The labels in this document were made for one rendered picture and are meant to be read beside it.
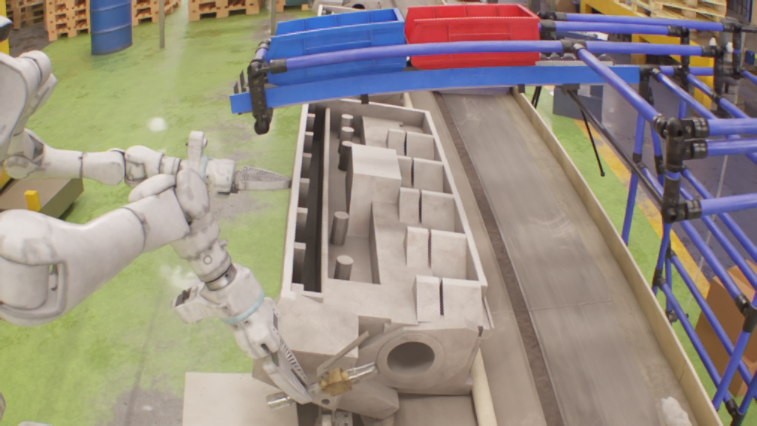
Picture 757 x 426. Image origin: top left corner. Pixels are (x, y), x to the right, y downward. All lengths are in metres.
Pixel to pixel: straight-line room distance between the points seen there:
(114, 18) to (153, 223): 7.05
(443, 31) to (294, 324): 0.70
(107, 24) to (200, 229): 6.97
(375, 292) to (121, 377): 1.54
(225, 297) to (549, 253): 1.03
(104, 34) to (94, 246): 7.20
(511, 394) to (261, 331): 0.56
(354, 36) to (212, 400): 0.79
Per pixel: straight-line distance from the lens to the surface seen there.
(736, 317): 2.61
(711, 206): 1.15
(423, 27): 1.48
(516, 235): 1.85
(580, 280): 1.70
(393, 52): 1.45
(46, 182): 3.93
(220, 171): 1.52
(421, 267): 1.37
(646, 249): 3.48
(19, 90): 1.16
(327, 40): 1.48
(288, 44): 1.48
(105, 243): 0.71
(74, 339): 2.85
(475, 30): 1.50
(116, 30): 7.84
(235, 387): 1.28
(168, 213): 0.83
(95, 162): 1.55
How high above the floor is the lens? 1.65
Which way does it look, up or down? 28 degrees down
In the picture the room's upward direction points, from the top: straight up
